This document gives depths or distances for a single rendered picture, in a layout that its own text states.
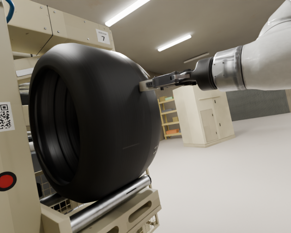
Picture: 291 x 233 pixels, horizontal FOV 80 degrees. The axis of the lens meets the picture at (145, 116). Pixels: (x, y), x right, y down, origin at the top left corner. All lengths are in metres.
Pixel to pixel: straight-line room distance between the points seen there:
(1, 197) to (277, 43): 0.66
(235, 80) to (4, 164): 0.57
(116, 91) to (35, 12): 0.68
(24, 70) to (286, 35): 1.00
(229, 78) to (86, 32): 0.91
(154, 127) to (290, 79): 0.37
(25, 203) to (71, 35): 0.81
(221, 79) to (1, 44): 0.57
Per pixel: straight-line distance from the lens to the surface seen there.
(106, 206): 0.61
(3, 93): 0.59
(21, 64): 1.06
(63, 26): 1.09
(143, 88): 0.54
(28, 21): 1.02
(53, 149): 0.96
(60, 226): 0.51
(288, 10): 0.50
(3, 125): 0.57
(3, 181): 0.56
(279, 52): 0.37
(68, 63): 0.55
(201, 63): 0.43
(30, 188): 0.58
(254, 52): 0.38
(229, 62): 0.39
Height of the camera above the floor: 1.14
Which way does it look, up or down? 1 degrees up
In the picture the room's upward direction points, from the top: 11 degrees counter-clockwise
